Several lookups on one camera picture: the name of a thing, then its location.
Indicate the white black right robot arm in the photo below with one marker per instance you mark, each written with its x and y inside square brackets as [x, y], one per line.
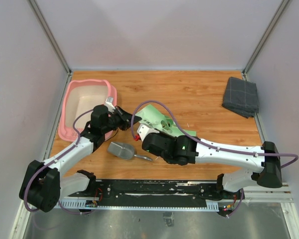
[260, 165]

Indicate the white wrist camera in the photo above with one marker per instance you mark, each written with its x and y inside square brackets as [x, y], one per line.
[109, 103]
[143, 130]

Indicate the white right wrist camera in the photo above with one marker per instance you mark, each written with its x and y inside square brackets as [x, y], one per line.
[143, 130]

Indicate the green cat litter bag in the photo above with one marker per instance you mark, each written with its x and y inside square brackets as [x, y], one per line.
[156, 120]

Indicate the pink litter box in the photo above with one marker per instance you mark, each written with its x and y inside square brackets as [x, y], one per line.
[81, 96]

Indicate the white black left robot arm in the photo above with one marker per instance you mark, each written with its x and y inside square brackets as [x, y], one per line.
[44, 185]

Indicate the grey metal scoop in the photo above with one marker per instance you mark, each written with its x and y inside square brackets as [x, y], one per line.
[125, 151]

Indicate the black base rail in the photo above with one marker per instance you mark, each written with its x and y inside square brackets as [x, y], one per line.
[155, 193]

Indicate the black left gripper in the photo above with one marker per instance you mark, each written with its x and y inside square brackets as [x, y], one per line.
[126, 118]

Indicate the folded dark grey cloth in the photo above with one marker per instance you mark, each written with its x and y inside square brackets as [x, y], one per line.
[241, 97]

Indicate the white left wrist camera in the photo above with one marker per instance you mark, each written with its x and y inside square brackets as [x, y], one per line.
[109, 103]

